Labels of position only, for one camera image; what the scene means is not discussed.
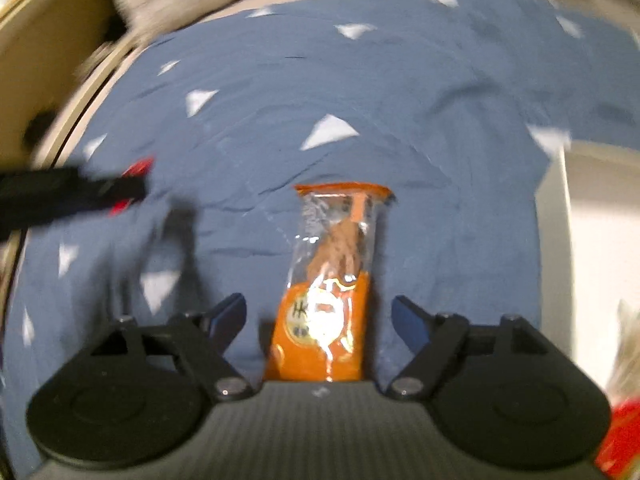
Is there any small red candy wrapper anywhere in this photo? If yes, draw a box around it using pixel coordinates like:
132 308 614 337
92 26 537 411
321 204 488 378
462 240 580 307
108 157 154 216

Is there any wooden bedside shelf left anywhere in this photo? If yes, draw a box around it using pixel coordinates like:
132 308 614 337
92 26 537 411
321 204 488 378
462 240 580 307
1 0 134 169

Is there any white shallow cardboard box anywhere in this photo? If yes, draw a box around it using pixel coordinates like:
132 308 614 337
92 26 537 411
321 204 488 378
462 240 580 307
535 141 639 388

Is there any orange cookie pack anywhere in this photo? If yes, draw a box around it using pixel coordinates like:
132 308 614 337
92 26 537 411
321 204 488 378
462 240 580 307
265 182 393 382

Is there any red cookie snack pack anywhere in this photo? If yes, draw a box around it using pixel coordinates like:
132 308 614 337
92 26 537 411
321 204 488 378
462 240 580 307
596 399 640 480

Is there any blue quilted triangle mat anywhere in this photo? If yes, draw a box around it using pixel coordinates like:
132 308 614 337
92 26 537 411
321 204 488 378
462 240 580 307
2 0 639 479

